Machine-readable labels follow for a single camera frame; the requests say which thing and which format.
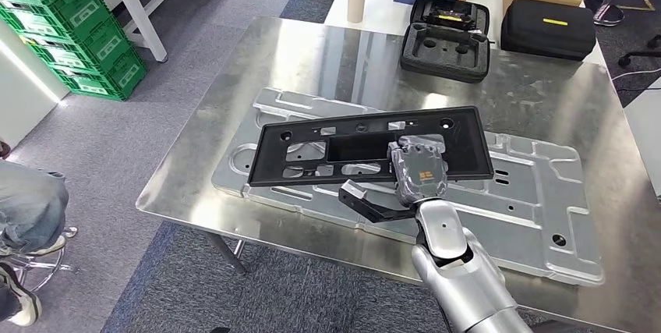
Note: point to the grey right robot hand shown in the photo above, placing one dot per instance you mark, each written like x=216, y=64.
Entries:
x=421, y=175

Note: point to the black plastic frame panel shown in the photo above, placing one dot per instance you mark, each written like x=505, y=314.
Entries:
x=273, y=165

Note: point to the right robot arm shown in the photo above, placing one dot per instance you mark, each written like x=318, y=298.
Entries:
x=454, y=274

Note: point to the stainless steel workbench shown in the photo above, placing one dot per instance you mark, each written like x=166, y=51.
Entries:
x=335, y=57

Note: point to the open black foam case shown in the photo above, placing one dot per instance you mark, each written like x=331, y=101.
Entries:
x=444, y=57

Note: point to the black case with yellow label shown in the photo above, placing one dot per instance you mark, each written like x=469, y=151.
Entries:
x=547, y=36

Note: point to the stamped silver metal plate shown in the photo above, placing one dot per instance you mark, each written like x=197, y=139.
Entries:
x=516, y=206

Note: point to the black office chair base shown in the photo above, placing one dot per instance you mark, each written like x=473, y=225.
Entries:
x=638, y=54

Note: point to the grey table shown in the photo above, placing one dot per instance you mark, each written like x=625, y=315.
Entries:
x=648, y=134

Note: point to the dark robot body tip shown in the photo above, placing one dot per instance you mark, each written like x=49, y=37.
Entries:
x=219, y=330

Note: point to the chrome stool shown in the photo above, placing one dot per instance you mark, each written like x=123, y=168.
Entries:
x=46, y=267

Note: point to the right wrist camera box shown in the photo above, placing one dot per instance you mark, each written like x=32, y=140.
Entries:
x=369, y=206

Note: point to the white frame table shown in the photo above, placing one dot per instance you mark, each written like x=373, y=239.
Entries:
x=137, y=15

